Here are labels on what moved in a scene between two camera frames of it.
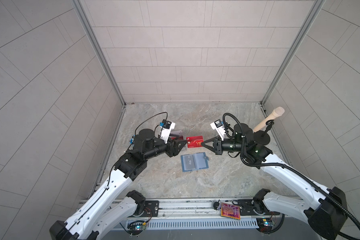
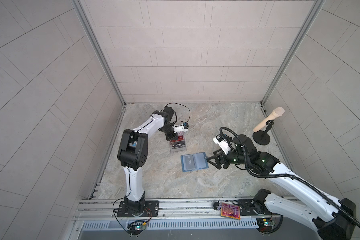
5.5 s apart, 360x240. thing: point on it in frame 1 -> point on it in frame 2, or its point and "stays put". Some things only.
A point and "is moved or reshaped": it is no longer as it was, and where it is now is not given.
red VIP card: (195, 141) is moved or reshaped
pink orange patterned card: (230, 210) stays put
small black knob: (216, 204) stays put
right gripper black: (216, 145) -> (221, 156)
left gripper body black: (156, 149) -> (168, 131)
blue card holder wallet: (194, 162) stays put
